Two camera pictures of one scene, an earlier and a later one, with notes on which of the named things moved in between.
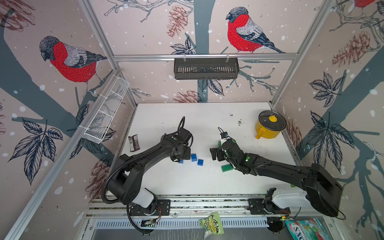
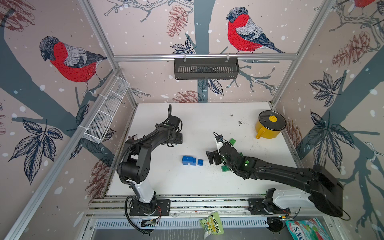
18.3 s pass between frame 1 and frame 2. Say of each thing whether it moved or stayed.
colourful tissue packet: stayed
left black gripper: moved
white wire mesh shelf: stayed
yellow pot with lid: stayed
